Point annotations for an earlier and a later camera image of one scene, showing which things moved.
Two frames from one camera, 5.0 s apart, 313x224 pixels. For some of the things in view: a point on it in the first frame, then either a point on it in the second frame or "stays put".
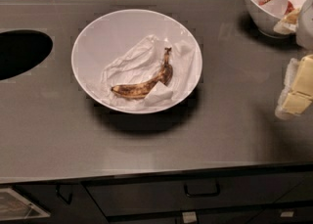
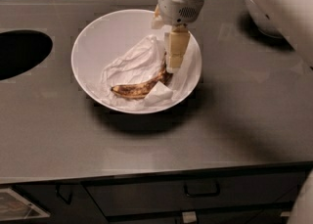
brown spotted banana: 136,91 stays put
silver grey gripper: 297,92 to 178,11
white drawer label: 190,216 stays put
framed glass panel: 14,206 stays put
